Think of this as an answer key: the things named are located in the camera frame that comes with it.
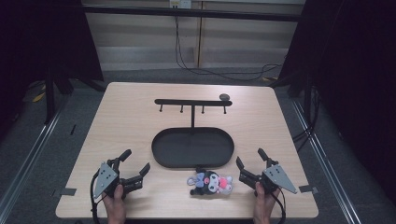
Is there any person's left hand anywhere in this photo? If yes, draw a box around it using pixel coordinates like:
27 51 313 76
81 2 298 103
101 184 128 224

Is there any yellow floor scrap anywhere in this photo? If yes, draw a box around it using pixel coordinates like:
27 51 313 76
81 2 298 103
31 91 47 104

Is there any long black wall cable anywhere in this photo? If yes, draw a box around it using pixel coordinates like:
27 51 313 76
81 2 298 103
174 15 283 83

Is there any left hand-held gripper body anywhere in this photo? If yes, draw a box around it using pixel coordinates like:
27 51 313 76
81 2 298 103
92 158 145 201

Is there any black and pink plush keychain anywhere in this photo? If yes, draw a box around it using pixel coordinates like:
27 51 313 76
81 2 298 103
186 167 234 197

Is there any grey tape piece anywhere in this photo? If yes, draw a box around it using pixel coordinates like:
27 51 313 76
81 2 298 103
60 187 78 197
298 184 319 194

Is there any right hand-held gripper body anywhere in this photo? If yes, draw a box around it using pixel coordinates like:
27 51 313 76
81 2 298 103
238 164 298 198

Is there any white wall socket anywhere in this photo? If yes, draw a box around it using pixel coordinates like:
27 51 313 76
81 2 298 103
169 0 192 9

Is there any black horizontal bar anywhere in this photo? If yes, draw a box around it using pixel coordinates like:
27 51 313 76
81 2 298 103
81 4 302 23

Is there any black metal stand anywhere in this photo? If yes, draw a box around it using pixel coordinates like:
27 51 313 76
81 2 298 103
43 64 75 126

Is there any black hook rack with tray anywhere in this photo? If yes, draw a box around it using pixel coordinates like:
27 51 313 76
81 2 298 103
150 98 235 170

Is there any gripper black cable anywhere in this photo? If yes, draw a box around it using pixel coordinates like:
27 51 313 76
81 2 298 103
275 188 287 224
90 172 104 224

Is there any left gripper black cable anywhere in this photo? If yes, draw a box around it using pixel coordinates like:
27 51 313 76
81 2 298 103
90 172 104 224

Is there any metal floor rail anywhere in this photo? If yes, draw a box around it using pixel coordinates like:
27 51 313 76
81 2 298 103
290 98 362 224
0 106 63 216

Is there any black curtain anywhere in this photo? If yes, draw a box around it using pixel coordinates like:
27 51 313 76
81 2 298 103
276 0 396 198
0 0 105 139

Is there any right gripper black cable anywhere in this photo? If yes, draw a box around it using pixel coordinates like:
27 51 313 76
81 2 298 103
275 188 287 224

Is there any black cable bundle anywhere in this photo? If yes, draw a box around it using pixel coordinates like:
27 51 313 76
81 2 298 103
291 87 322 154

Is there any person's right hand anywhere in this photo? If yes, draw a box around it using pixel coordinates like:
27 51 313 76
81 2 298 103
252 181 281 224

